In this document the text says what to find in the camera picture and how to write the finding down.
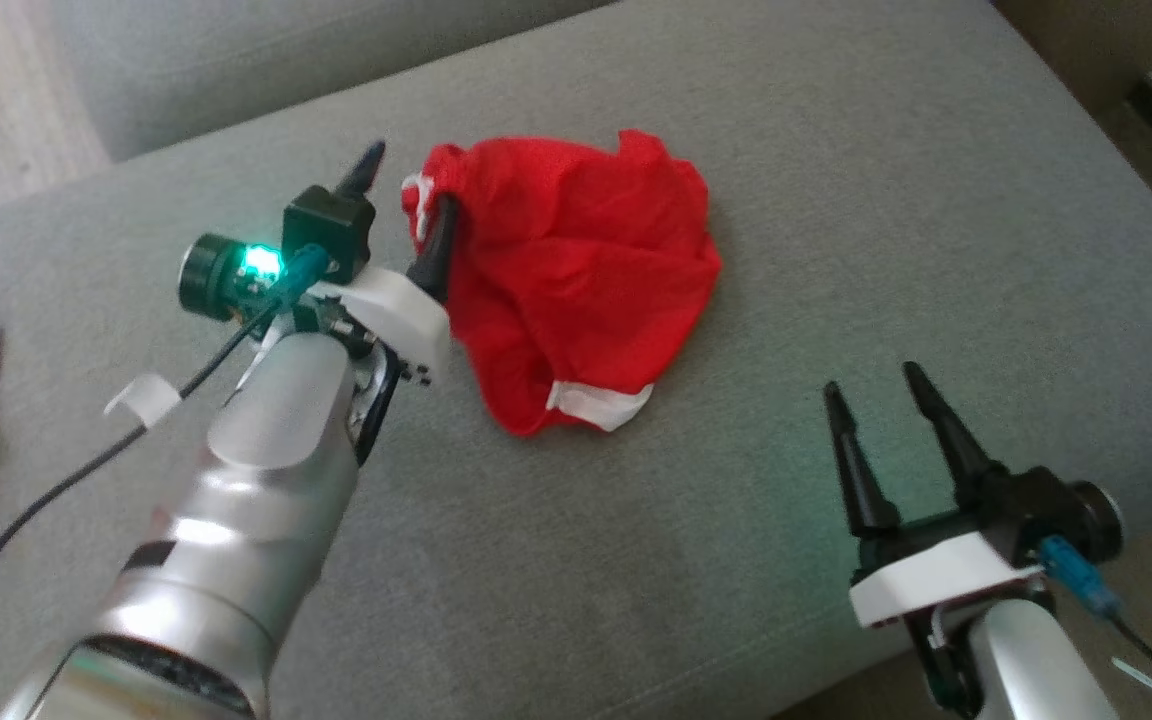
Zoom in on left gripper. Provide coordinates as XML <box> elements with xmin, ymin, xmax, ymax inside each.
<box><xmin>178</xmin><ymin>140</ymin><xmax>462</xmax><ymax>388</ymax></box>

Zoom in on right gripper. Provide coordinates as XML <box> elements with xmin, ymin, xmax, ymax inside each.
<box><xmin>823</xmin><ymin>361</ymin><xmax>1128</xmax><ymax>630</ymax></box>

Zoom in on red shorts with white trim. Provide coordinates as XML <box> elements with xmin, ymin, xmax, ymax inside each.
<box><xmin>401</xmin><ymin>128</ymin><xmax>724</xmax><ymax>438</ymax></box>

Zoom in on large grey sofa seat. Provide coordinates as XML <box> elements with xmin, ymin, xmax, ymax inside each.
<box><xmin>0</xmin><ymin>0</ymin><xmax>1152</xmax><ymax>720</ymax></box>

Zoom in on small grey sofa cushion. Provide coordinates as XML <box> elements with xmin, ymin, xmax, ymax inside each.
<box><xmin>46</xmin><ymin>0</ymin><xmax>617</xmax><ymax>164</ymax></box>

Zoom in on black cable with blue plug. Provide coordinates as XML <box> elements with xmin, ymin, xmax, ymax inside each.
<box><xmin>1039</xmin><ymin>535</ymin><xmax>1152</xmax><ymax>701</ymax></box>

